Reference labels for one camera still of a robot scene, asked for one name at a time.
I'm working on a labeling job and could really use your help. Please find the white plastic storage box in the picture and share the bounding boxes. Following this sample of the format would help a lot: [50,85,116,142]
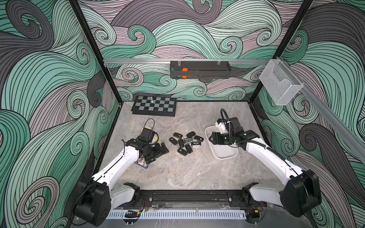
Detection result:
[204,126,239,161]

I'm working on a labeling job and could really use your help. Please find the black flip key buttons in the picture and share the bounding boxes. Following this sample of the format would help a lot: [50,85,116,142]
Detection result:
[185,144,193,154]

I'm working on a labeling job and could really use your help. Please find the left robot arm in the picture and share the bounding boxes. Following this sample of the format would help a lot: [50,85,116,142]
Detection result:
[72,139,169,227]

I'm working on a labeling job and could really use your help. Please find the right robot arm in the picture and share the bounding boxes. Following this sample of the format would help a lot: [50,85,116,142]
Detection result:
[204,117,322,217]

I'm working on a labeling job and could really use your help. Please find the blue playing card box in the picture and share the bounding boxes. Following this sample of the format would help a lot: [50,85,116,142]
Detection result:
[135,157,149,169]

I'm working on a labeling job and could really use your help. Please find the black VW key large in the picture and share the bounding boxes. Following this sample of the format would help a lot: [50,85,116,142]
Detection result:
[169,137,179,145]

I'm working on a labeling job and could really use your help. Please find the black flip key centre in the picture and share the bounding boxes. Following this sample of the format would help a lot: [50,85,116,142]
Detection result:
[178,139,185,148]

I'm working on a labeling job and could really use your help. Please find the black VW key top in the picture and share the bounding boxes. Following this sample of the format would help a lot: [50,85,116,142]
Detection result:
[173,133,183,139]

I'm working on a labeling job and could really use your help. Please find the silver BMW key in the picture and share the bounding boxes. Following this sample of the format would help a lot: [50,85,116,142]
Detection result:
[183,138,194,144]

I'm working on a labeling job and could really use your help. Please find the black key top right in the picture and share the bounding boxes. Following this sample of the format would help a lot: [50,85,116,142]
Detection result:
[186,131,196,138]

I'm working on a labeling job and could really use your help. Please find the yellow plastic cylinder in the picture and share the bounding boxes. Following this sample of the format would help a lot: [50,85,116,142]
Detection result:
[151,133,159,145]

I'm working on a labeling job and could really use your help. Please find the black grey chessboard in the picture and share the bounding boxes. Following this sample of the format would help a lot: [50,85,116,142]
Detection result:
[131,96,177,117]

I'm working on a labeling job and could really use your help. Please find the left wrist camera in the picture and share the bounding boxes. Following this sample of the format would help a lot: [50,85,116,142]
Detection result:
[140,127,155,143]

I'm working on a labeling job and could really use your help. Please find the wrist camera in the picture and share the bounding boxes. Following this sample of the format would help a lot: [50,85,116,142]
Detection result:
[140,127,155,143]
[215,119,228,134]

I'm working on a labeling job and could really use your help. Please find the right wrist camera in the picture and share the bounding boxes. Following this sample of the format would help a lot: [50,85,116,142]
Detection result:
[215,119,228,134]

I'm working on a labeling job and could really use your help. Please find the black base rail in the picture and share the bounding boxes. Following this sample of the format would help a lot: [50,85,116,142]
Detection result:
[113,189,303,208]

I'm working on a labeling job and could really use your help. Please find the white slotted cable duct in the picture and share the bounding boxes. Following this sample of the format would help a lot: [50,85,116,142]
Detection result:
[105,209,247,220]

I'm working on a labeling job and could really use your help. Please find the clear acrylic wall holder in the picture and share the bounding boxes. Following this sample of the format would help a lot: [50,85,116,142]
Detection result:
[259,59,303,106]

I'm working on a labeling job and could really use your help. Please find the black wall shelf tray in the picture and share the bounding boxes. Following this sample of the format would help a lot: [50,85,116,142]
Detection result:
[170,61,232,80]

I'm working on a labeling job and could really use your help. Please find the aluminium rail back wall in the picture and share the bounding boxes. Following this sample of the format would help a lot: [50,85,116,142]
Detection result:
[103,58,270,65]

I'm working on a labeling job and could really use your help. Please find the aluminium rail wall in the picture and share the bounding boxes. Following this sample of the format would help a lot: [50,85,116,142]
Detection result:
[276,57,365,163]
[103,58,270,65]

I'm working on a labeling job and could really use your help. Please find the aluminium rail right wall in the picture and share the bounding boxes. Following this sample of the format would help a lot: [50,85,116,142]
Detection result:
[276,57,365,163]

